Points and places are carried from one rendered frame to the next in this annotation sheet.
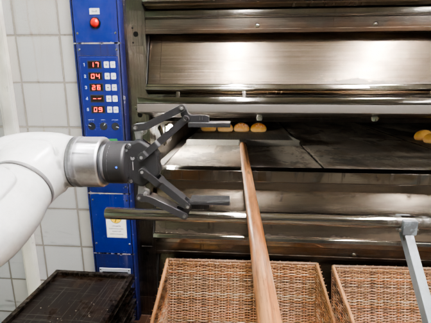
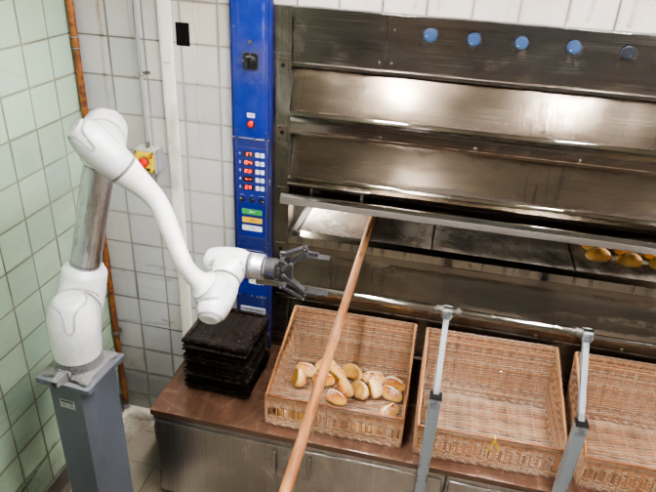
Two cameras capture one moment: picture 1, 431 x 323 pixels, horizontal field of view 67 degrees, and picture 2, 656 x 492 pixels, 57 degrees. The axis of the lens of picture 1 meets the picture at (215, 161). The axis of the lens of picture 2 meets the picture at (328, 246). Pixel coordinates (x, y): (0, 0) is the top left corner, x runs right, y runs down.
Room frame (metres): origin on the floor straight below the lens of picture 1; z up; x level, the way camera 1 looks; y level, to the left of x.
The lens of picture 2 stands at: (-1.16, -0.22, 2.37)
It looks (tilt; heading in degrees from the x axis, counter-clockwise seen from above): 28 degrees down; 7
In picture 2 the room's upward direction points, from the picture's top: 3 degrees clockwise
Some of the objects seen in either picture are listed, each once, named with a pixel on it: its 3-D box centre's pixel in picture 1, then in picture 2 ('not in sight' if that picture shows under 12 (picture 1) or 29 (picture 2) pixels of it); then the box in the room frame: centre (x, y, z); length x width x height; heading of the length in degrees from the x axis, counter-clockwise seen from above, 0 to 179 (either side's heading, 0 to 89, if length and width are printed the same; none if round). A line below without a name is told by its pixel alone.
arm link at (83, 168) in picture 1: (93, 161); (258, 266); (0.57, 0.22, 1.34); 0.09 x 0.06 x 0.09; 177
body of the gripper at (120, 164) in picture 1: (134, 162); (278, 269); (0.56, 0.14, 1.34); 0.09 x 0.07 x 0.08; 87
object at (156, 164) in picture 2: not in sight; (148, 158); (1.13, 0.83, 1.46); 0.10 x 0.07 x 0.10; 86
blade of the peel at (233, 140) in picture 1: (241, 136); not in sight; (1.75, -0.14, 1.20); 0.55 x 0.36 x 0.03; 87
